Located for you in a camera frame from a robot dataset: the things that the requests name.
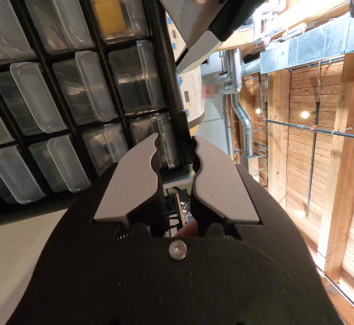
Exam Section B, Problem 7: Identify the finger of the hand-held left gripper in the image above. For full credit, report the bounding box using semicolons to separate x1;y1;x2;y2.
176;30;222;75

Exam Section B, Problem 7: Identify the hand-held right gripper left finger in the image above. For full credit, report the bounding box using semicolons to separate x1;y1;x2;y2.
93;133;167;236

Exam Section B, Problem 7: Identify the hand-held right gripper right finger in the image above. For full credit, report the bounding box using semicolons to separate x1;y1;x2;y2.
190;136;261;238

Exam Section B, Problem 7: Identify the black drawer cabinet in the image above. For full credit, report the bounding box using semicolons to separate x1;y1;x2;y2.
0;0;195;219

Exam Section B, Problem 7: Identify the set of clear plastic drawers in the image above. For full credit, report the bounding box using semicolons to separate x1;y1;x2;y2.
0;0;181;205

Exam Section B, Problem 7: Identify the printed instruction sheet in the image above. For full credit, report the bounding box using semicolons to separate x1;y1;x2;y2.
166;10;206;127

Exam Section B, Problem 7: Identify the yellow flat block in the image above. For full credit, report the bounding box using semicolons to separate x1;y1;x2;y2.
93;0;126;36

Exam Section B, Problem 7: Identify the wooden beam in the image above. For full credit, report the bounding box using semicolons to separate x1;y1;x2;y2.
317;54;354;284

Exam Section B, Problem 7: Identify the black ceiling pipe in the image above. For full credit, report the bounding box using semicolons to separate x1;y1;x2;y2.
263;118;354;139

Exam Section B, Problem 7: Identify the round silver air duct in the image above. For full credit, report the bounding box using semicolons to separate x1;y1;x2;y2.
223;48;262;157

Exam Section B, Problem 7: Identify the rectangular metal air duct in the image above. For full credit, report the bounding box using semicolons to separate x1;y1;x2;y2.
260;13;354;75

